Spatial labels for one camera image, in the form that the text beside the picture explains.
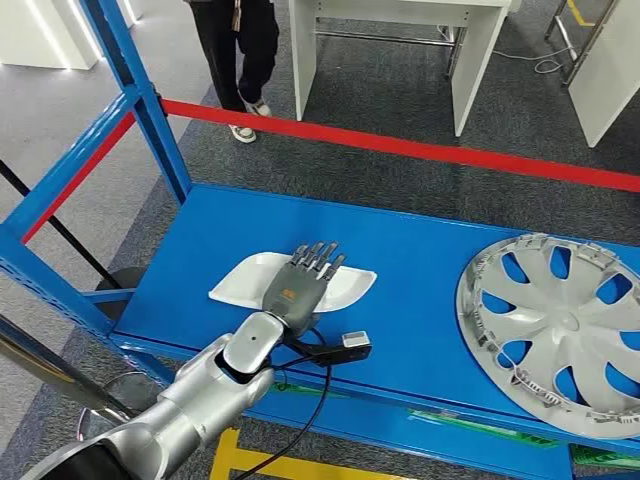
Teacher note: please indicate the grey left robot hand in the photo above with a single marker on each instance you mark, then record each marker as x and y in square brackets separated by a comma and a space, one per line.
[295, 298]

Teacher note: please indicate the white plastic car part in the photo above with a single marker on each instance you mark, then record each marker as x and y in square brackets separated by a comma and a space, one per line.
[240, 281]

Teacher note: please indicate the silver wheel hubcap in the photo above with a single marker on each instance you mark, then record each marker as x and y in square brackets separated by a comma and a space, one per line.
[564, 324]

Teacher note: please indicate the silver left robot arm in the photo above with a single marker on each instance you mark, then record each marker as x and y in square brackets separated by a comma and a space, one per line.
[200, 397]

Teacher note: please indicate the blue metal shelf rack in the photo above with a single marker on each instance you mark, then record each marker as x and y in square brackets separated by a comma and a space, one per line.
[400, 265]

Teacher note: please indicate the yellow floor tape square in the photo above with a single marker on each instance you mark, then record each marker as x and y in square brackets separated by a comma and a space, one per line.
[225, 457]

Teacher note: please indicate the red barrier belt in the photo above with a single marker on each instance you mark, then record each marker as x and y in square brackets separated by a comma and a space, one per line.
[75, 179]
[400, 146]

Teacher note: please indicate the person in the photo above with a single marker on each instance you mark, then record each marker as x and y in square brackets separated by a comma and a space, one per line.
[220, 53]

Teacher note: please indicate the white desk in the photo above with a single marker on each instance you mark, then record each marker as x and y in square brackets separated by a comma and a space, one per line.
[480, 53]

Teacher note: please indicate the white lit display plinth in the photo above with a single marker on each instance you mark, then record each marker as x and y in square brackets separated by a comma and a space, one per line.
[40, 33]
[130, 10]

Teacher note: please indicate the white desk panel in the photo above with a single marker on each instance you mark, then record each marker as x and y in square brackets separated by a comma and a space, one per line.
[605, 86]

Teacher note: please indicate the black stanchion post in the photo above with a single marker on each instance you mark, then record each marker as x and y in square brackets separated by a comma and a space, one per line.
[122, 277]

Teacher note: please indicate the steel table leg frame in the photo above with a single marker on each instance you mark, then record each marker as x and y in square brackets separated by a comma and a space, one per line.
[589, 43]

